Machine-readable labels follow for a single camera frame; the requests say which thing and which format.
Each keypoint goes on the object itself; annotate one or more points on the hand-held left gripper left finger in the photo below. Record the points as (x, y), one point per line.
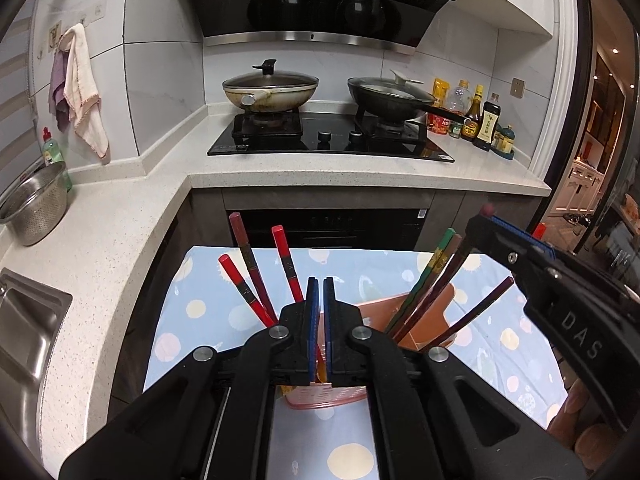
(312, 310)

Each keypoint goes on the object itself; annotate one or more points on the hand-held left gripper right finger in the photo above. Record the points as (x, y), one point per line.
(329, 310)

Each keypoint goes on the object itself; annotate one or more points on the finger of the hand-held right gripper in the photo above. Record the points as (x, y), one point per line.
(524, 236)
(500, 245)

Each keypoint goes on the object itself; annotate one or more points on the pink perforated utensil holder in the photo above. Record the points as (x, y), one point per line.
(372, 312)

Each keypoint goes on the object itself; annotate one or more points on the dark purple chopstick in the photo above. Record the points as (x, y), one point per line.
(441, 267)
(480, 308)
(435, 293)

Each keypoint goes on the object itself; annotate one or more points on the green chopstick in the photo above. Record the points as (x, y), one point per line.
(426, 272)

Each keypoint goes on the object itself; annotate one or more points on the person's right hand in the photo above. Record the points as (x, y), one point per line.
(575, 420)

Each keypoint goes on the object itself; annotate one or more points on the red box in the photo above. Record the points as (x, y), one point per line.
(538, 231)

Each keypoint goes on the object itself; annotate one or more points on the dark red chopstick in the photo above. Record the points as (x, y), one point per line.
(247, 252)

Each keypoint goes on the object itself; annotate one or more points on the black built-in oven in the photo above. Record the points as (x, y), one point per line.
(350, 225)

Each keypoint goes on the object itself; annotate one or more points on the teal jar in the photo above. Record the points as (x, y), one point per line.
(506, 140)

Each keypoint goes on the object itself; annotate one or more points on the blue polka dot tablecloth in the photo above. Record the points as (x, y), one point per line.
(200, 320)

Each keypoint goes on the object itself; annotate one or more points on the dark soy sauce bottle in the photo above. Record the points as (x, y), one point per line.
(486, 127)

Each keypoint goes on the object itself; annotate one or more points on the brown bottle with yellow cap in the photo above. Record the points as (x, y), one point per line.
(472, 120)

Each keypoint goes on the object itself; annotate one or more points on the red seasoning packet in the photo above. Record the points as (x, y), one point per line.
(439, 124)

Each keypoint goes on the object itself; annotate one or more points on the clear oil bottle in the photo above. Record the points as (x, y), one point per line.
(457, 102)

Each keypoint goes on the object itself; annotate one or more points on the black gas stove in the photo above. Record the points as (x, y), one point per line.
(325, 147)

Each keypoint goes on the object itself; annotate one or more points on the yellow seasoning packet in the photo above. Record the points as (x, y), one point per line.
(440, 92)

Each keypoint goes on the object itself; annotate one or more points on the black frying pan with lid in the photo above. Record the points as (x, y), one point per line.
(385, 100)

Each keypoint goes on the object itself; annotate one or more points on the white speckled kitchen counter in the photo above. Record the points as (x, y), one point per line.
(125, 220)

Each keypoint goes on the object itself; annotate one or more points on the beige wok with glass lid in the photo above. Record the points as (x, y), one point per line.
(270, 92)

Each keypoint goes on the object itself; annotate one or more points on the stainless steel sink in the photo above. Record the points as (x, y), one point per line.
(25, 340)

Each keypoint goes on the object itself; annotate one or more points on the metal colander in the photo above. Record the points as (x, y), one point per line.
(37, 210)

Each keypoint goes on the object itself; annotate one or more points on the black range hood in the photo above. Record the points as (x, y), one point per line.
(325, 0)

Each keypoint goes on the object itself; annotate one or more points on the green dish soap bottle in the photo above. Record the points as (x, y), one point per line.
(52, 152)

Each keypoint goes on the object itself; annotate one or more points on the white pink-trimmed towel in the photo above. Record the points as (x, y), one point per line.
(82, 95)

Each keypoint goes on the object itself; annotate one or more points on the purple cloth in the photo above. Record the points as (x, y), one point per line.
(59, 85)

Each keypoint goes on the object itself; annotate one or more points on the grey wall outlet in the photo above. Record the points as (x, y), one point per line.
(517, 87)

